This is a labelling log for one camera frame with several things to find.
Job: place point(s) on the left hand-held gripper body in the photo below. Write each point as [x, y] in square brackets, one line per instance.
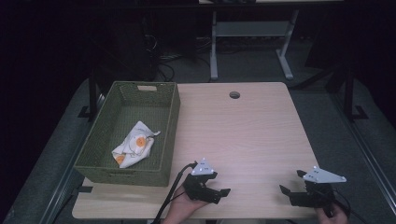
[196, 186]

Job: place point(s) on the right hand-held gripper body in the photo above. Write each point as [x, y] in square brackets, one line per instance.
[319, 189]

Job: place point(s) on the white cloth with orange print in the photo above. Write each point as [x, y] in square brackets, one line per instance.
[134, 147]

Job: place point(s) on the green woven basket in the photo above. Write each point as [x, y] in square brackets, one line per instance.
[104, 175]

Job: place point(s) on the person's left hand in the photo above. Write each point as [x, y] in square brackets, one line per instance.
[180, 208]

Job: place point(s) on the person's right hand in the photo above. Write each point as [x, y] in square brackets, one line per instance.
[334, 217]

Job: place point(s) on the black metal stand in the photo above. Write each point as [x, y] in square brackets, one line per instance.
[92, 93]
[349, 93]

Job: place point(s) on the black bracket on table edge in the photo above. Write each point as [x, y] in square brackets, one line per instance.
[84, 189]

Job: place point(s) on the white metal desk frame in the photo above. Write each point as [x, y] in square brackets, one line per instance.
[249, 29]

